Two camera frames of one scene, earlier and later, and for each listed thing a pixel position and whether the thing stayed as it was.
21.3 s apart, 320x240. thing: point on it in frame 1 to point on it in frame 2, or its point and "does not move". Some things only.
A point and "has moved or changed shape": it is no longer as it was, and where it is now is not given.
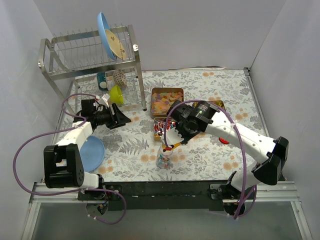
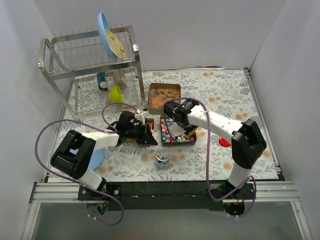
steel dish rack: x=75 y=65 does not move
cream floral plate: x=115 y=45 does not move
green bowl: x=116 y=95 does not move
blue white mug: x=101 y=81 does not move
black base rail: x=166 y=195 does not move
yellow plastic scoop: x=175 y=145 has moved or changed shape
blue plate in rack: x=103 y=25 does not move
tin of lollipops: x=159 y=127 to x=150 y=121
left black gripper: x=114 y=117 to x=146 y=133
